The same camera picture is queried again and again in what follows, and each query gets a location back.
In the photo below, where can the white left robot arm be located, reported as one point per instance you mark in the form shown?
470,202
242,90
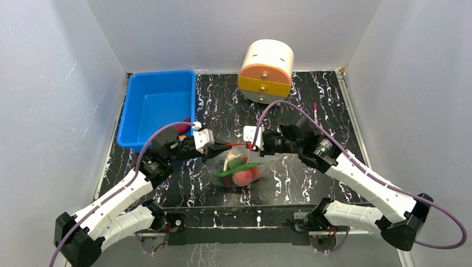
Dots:
81,237

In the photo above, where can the white garlic piece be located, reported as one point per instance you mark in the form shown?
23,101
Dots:
229,158

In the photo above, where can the purple sweet potato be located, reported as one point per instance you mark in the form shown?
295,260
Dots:
182,128

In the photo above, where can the aluminium frame rail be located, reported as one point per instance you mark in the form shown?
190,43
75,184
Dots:
404,256

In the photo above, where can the clear zip top bag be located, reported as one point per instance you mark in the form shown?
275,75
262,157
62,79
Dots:
268,162

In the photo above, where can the round drawer cabinet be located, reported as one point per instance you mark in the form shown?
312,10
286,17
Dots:
266,73

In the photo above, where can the black base bar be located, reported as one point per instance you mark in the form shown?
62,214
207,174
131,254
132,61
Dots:
293,224

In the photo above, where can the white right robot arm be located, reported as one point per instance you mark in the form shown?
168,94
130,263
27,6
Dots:
398,218

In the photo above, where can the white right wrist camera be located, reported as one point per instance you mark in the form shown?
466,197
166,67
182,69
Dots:
253,135

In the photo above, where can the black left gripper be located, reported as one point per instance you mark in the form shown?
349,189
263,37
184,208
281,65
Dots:
219,146

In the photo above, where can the blue plastic bin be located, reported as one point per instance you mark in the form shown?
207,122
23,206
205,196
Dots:
154,100

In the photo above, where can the pink white marker pen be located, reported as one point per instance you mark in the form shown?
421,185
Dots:
315,113

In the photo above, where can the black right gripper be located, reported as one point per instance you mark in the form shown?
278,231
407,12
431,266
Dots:
264,140

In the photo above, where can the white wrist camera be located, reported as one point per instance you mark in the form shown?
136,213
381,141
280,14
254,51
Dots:
204,139
253,135

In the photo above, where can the short green pepper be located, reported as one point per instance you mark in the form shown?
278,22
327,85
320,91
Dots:
235,163

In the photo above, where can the dark grape bunch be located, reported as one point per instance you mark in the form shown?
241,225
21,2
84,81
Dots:
220,165

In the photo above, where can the peach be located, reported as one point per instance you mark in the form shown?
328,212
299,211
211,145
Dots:
242,178

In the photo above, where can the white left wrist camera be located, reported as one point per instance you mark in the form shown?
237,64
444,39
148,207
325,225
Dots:
204,139

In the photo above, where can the red chili pepper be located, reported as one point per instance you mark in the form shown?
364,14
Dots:
251,170

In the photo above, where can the long green chili pepper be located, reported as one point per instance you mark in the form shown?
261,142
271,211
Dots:
238,169

